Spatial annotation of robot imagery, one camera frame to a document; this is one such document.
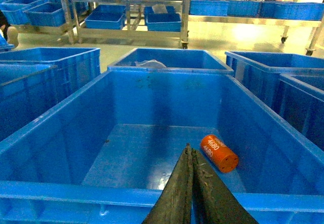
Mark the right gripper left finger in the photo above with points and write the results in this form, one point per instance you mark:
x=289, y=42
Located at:
x=174, y=203

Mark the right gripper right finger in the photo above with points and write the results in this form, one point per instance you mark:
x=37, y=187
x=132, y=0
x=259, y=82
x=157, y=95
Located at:
x=213, y=202

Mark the orange cylinder cap 4680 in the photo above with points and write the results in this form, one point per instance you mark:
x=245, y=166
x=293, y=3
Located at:
x=221, y=155

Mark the large blue bin right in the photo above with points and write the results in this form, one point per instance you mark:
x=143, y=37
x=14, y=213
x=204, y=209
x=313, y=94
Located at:
x=105, y=153

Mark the large blue bin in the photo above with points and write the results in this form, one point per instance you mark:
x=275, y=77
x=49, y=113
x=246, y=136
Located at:
x=105, y=153
x=27, y=91

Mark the blue bin behind right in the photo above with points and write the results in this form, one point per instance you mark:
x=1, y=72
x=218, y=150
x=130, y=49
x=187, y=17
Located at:
x=173, y=59

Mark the blue bin behind left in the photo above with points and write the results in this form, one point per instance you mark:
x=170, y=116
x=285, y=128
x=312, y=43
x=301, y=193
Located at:
x=75, y=67

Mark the large blue bin left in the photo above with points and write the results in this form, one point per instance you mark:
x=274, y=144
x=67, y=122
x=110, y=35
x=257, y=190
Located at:
x=27, y=91

